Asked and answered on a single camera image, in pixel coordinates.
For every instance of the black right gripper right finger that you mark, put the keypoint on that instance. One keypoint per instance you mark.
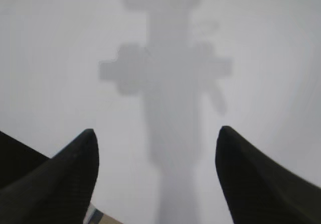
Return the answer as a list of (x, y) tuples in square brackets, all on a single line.
[(258, 189)]

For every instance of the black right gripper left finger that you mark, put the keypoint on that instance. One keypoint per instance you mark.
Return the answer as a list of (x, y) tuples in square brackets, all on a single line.
[(57, 191)]

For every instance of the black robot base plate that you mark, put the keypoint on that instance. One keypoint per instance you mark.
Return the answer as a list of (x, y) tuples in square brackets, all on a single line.
[(17, 160)]

